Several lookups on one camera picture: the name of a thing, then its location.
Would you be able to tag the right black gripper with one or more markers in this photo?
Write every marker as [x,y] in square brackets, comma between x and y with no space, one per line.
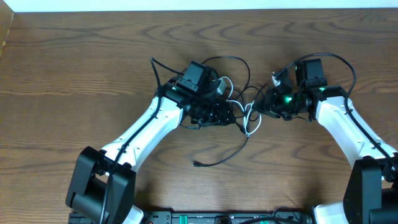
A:
[268,102]

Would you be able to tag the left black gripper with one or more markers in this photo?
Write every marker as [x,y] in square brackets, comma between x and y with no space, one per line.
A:
[221,109]

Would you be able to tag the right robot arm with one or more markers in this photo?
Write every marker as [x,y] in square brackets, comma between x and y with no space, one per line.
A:
[371,193]

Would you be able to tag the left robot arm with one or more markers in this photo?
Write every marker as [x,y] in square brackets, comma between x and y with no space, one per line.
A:
[103,182]

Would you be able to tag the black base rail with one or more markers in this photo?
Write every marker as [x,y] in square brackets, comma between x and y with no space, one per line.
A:
[277,216]

